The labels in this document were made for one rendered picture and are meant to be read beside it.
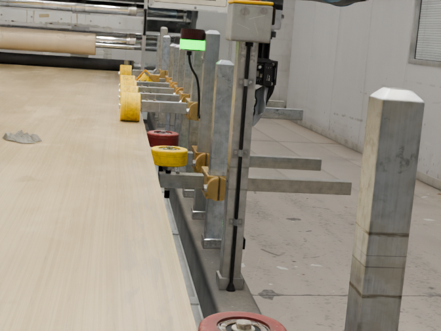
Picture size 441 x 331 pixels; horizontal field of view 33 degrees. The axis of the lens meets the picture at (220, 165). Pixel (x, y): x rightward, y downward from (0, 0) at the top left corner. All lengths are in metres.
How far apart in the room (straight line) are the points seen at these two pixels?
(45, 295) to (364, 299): 0.31
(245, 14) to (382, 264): 0.75
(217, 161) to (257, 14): 0.41
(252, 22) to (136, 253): 0.55
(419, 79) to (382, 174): 6.42
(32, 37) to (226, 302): 3.24
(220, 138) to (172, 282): 0.82
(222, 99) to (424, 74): 5.43
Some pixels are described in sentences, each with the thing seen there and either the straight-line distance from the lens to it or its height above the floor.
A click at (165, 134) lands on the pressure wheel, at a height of 0.91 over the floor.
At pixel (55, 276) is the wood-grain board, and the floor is 0.90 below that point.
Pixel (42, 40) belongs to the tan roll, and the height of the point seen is 1.05.
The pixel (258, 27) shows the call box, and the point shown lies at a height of 1.18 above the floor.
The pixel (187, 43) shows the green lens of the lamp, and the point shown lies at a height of 1.13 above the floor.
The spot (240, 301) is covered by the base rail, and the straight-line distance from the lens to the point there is 1.35.
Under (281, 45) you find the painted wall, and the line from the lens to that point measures 11.03.
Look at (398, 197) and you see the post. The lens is 0.63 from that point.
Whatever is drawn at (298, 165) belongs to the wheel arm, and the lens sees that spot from 1.95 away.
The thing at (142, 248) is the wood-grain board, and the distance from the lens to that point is 0.92.
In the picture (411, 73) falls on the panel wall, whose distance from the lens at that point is 7.19.
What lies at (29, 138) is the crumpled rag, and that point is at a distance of 1.67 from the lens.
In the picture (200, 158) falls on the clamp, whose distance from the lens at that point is 1.83.
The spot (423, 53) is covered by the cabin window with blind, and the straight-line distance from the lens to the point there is 7.10.
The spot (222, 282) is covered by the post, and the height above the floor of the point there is 0.72.
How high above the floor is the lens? 1.16
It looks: 10 degrees down
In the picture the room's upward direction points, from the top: 4 degrees clockwise
